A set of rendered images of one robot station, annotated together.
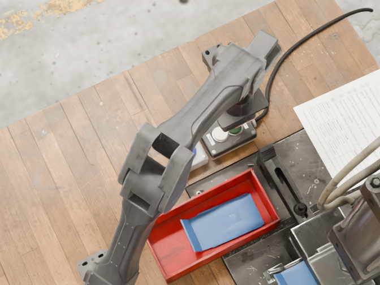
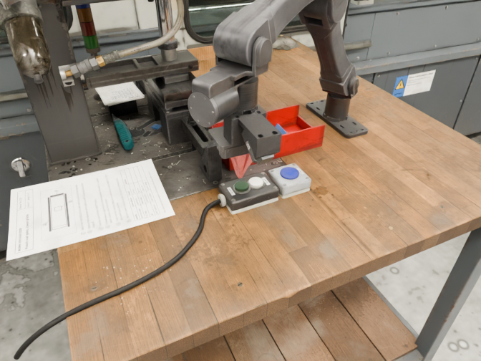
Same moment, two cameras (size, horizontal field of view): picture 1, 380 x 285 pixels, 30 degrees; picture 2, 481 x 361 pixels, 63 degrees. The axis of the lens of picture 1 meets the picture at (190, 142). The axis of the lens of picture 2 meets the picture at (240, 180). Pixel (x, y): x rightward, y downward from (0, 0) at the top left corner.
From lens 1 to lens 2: 1.44 m
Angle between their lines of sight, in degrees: 72
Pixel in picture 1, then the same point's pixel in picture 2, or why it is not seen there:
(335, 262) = (178, 58)
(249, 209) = not seen: hidden behind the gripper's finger
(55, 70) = not seen: outside the picture
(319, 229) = (182, 87)
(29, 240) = (413, 144)
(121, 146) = (356, 194)
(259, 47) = (215, 75)
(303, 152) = (175, 184)
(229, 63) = (254, 18)
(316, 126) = (154, 200)
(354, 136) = (120, 193)
